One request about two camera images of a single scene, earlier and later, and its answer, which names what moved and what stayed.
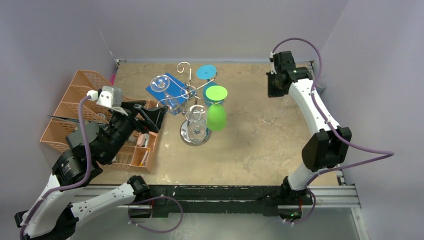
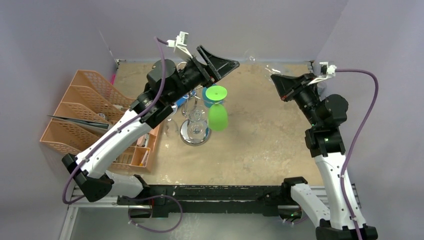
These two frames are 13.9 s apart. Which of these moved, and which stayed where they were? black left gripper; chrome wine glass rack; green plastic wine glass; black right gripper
Moved: black right gripper; black left gripper
Stayed: chrome wine glass rack; green plastic wine glass
